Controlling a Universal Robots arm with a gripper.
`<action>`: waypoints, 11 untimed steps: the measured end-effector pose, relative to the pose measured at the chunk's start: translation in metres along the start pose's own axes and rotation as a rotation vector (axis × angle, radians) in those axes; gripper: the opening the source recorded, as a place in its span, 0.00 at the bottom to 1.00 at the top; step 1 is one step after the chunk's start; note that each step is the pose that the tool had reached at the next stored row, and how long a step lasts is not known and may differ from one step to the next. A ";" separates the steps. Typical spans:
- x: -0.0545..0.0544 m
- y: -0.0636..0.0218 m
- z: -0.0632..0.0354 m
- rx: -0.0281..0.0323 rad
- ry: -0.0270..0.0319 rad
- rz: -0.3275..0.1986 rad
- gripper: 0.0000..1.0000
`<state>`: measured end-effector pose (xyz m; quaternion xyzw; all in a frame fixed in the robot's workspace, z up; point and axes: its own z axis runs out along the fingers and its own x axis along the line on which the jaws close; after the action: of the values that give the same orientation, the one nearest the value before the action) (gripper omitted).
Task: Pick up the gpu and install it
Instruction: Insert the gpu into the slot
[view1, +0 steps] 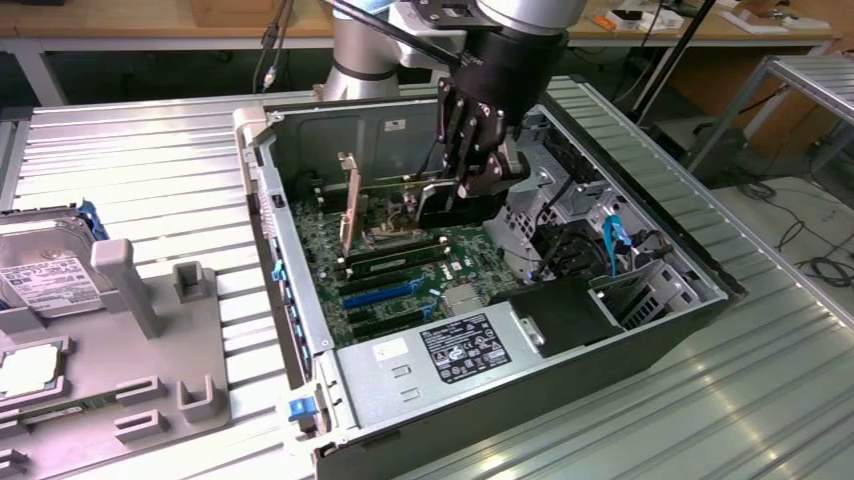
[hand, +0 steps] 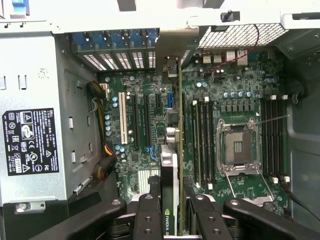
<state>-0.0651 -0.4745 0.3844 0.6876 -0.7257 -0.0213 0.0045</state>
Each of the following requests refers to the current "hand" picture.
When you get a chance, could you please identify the silver chipset heatsink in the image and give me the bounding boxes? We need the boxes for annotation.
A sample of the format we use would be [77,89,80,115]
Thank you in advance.
[137,168,161,195]

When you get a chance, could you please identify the CPU socket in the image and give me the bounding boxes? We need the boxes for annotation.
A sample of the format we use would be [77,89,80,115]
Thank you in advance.
[216,117,262,176]

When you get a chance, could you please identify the black RAM slot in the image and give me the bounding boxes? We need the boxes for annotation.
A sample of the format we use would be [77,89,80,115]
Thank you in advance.
[261,94,268,185]
[267,94,274,185]
[201,96,207,190]
[279,94,291,185]
[211,96,217,186]
[206,96,212,190]
[273,94,280,185]

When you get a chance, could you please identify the white expansion slot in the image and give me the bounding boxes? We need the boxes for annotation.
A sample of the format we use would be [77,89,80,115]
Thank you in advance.
[118,91,129,146]

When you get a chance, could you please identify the open black PC case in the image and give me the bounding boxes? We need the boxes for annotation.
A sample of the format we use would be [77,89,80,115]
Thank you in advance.
[0,0,320,240]

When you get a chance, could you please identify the thin locking lever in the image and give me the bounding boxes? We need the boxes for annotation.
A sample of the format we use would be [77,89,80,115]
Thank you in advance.
[249,114,291,126]

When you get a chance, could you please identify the green motherboard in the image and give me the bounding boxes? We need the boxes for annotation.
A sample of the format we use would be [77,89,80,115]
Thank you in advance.
[97,49,293,221]

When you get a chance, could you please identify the white power connector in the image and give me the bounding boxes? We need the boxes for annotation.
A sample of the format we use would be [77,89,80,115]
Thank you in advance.
[99,83,111,100]

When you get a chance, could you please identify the blue slot clip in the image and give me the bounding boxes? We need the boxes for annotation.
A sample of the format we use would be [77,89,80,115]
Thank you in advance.
[111,28,130,50]
[146,28,161,49]
[71,28,95,51]
[129,28,148,50]
[93,28,112,51]

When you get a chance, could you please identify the silver power supply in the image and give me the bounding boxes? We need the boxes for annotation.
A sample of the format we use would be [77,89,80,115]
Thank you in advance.
[0,32,102,207]

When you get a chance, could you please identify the black case lock knob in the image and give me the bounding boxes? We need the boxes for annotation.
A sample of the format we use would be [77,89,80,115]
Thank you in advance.
[219,9,241,22]

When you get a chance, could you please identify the blue case latch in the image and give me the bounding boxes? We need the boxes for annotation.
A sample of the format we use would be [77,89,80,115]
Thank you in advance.
[10,0,31,19]

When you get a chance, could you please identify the yellow black power wires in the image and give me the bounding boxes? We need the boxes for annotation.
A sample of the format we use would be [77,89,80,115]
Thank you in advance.
[86,79,119,181]

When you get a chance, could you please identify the red black twisted wire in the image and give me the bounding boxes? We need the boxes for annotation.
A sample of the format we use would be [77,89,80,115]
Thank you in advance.
[209,23,261,74]

